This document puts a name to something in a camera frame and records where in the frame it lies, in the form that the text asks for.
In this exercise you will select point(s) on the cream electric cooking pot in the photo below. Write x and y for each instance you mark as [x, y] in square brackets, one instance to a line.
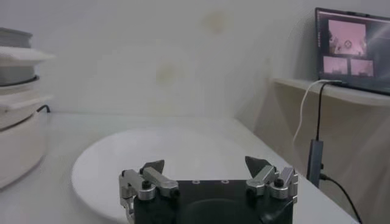
[18, 146]

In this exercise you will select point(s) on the black laptop showing camera views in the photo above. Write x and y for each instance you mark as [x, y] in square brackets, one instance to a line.
[350, 51]

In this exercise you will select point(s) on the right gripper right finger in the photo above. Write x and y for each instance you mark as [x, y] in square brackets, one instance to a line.
[265, 179]

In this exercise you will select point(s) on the stainless steel steamer basket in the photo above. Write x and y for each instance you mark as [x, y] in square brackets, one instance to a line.
[15, 73]

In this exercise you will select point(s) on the white round plate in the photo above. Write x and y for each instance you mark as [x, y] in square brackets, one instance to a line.
[182, 152]

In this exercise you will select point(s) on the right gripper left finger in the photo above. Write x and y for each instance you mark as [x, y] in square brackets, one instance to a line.
[155, 179]

